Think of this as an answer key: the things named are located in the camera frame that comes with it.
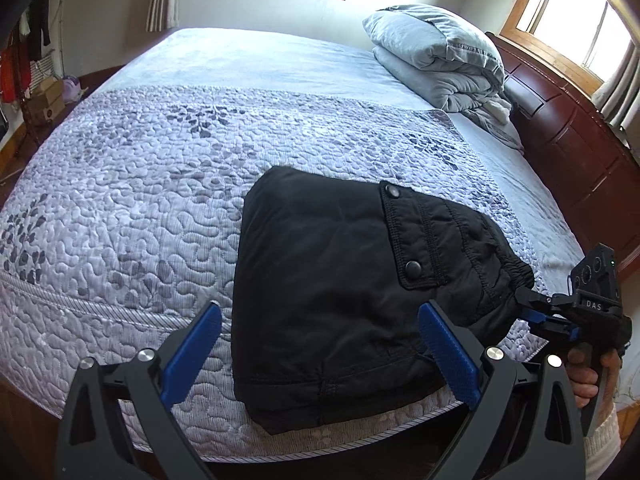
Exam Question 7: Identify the black pants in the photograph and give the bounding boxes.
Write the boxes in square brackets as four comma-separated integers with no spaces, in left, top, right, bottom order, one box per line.
[231,165,537,437]

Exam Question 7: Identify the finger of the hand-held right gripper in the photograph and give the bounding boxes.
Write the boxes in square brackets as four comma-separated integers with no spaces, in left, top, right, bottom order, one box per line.
[526,310,582,345]
[515,286,571,314]

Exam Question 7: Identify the hanging black garment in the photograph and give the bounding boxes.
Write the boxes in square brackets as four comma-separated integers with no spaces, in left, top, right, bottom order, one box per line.
[25,0,54,49]

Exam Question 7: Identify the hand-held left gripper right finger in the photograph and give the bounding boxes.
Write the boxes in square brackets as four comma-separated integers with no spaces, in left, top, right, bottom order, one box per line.
[418,299,587,480]

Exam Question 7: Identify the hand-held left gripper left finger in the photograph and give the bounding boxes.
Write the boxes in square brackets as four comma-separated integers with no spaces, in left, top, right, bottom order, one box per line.
[56,301,224,480]

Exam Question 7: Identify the cardboard boxes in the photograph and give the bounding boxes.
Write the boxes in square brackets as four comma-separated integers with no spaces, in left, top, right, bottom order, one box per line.
[22,76,67,124]

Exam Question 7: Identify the person's right forearm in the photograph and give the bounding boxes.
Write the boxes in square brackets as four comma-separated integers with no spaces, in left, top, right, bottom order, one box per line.
[582,404,623,480]

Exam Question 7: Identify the dark wooden headboard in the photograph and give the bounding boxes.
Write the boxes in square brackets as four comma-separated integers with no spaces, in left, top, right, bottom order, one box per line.
[485,31,640,282]

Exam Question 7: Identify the folded grey duvet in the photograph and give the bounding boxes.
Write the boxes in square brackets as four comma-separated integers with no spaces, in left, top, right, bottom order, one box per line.
[372,47,526,154]

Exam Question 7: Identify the hanging red garment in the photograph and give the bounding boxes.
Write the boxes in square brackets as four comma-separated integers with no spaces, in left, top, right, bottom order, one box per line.
[0,42,24,104]

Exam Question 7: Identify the bed with grey sheet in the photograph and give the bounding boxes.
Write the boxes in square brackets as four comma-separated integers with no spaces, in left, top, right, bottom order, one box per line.
[0,27,587,467]

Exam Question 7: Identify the white wire rack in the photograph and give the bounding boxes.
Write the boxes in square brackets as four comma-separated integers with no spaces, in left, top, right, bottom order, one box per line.
[30,55,57,86]

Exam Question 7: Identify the white cloth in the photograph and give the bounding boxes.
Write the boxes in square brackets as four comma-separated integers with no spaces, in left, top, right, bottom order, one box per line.
[482,97,514,127]

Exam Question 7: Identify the person's right hand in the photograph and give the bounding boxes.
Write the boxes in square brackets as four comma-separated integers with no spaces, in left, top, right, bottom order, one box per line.
[566,345,623,412]

